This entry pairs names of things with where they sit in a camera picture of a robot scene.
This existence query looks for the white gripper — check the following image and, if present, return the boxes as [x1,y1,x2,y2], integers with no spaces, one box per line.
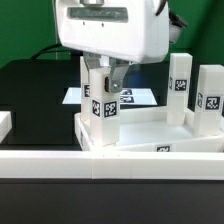
[56,0,169,93]

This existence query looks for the white desk tabletop tray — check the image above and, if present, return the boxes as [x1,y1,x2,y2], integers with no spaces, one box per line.
[75,106,224,153]

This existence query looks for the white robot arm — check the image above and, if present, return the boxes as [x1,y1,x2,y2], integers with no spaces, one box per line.
[56,0,188,93]

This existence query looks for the fiducial marker sheet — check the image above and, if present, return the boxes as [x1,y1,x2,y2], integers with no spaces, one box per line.
[62,87,157,106]

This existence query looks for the white front fence bar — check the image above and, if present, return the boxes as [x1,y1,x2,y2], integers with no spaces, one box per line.
[0,150,224,180]

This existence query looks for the white left fence block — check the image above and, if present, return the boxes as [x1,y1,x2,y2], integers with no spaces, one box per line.
[0,111,12,143]

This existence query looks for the black cable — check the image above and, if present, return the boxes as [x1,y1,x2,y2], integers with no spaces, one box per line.
[30,44,73,61]

